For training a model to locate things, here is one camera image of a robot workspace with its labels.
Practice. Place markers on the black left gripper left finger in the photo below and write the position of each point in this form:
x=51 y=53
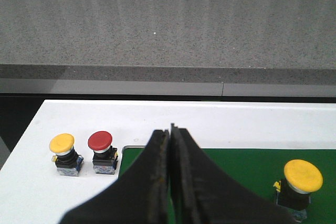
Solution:
x=139 y=195

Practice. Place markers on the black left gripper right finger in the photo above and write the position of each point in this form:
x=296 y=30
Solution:
x=203 y=193

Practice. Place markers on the yellow mushroom push button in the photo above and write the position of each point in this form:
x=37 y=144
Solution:
x=67 y=161
x=293 y=192

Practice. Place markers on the green conveyor belt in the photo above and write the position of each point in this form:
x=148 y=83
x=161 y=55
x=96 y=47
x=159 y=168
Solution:
x=258 y=169

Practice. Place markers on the grey stone slab left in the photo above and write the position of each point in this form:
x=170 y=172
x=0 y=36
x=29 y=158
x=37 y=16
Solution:
x=200 y=41

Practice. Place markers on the aluminium conveyor frame rail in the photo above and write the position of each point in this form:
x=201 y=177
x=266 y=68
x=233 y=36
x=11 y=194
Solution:
x=131 y=147

